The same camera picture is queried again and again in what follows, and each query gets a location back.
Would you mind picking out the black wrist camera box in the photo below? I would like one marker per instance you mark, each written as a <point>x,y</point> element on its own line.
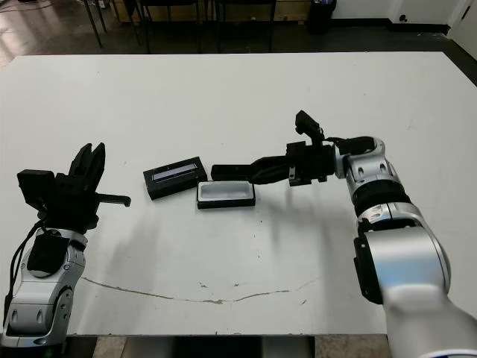
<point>307,125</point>
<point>35,188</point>

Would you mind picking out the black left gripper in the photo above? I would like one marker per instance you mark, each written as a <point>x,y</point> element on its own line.
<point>72,205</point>

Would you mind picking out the black box base white insert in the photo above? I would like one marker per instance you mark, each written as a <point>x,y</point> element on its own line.
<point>225,204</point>

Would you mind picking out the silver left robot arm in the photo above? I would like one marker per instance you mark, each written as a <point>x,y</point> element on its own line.
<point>41,294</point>

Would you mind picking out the black trash bin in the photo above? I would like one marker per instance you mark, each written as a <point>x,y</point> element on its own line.
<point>322,16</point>

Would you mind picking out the slim black camera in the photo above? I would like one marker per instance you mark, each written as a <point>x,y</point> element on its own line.
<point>227,171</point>

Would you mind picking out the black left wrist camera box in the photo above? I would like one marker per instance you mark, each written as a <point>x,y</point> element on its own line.
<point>35,188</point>

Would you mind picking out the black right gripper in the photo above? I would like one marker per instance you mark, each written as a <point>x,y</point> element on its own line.
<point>311,162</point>

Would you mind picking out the white door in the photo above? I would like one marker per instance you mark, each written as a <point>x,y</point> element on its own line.
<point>464,18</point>

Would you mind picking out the black box lid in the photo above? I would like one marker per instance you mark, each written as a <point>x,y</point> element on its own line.
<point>175,184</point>

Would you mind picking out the black chair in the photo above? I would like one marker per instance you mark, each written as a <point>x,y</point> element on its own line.
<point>271,22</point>
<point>146,22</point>

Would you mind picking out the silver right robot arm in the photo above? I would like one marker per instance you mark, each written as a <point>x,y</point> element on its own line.
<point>402,261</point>

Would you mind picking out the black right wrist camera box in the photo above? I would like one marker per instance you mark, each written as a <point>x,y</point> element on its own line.
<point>307,125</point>

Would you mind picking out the light wooden board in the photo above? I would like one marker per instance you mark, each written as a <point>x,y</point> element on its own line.
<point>210,13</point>

